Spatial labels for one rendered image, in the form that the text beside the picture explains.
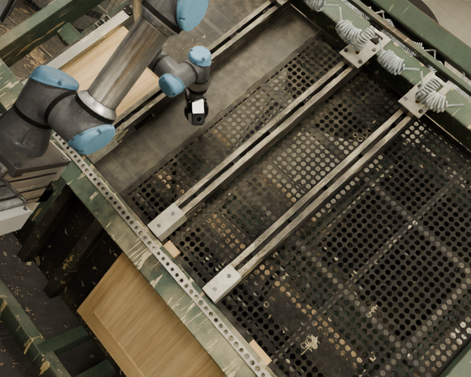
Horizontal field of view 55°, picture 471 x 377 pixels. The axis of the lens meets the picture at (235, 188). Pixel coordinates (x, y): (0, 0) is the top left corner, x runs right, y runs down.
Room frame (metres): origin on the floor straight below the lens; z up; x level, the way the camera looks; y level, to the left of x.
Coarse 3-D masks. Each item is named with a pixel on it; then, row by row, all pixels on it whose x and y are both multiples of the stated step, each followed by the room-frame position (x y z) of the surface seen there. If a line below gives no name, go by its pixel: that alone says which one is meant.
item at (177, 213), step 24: (360, 48) 1.85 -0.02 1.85; (336, 72) 1.91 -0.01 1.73; (312, 96) 1.87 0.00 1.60; (288, 120) 1.76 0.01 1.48; (264, 144) 1.69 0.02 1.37; (216, 168) 1.61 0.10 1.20; (240, 168) 1.64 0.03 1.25; (192, 192) 1.54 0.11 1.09; (216, 192) 1.61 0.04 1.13; (168, 216) 1.48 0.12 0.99
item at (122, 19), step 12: (120, 12) 1.97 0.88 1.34; (108, 24) 1.93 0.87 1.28; (120, 24) 1.94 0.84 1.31; (96, 36) 1.89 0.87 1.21; (108, 36) 1.92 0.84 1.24; (72, 48) 1.84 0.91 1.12; (84, 48) 1.85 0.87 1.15; (60, 60) 1.80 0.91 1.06; (72, 60) 1.82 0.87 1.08; (24, 84) 1.72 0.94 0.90
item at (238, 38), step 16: (272, 0) 2.04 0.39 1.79; (288, 0) 2.03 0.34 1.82; (256, 16) 2.02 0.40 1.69; (272, 16) 2.05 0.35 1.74; (240, 32) 1.95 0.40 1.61; (256, 32) 2.02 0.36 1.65; (208, 48) 1.89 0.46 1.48; (224, 48) 1.90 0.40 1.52; (240, 48) 1.99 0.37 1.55; (144, 96) 1.73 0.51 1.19; (160, 96) 1.74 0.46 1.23; (176, 96) 1.81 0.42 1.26; (128, 112) 1.68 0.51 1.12; (144, 112) 1.69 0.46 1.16; (128, 128) 1.66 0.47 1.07; (112, 144) 1.64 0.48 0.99; (96, 160) 1.61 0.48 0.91
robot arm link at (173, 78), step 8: (168, 56) 1.47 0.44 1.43; (160, 64) 1.43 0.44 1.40; (168, 64) 1.44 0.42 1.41; (176, 64) 1.45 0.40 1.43; (184, 64) 1.46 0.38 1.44; (160, 72) 1.43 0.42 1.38; (168, 72) 1.43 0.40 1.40; (176, 72) 1.43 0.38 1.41; (184, 72) 1.44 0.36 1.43; (192, 72) 1.46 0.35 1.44; (160, 80) 1.41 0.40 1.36; (168, 80) 1.40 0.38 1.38; (176, 80) 1.42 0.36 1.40; (184, 80) 1.44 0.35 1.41; (192, 80) 1.47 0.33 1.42; (168, 88) 1.41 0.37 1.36; (176, 88) 1.41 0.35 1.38; (184, 88) 1.44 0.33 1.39
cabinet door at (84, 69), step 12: (120, 36) 1.93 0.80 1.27; (96, 48) 1.88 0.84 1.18; (108, 48) 1.89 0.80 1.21; (84, 60) 1.84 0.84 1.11; (96, 60) 1.85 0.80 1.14; (72, 72) 1.80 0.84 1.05; (84, 72) 1.81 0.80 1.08; (96, 72) 1.82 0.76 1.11; (144, 72) 1.85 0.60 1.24; (84, 84) 1.78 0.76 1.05; (144, 84) 1.82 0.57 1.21; (156, 84) 1.83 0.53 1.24; (132, 96) 1.78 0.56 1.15; (120, 108) 1.74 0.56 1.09
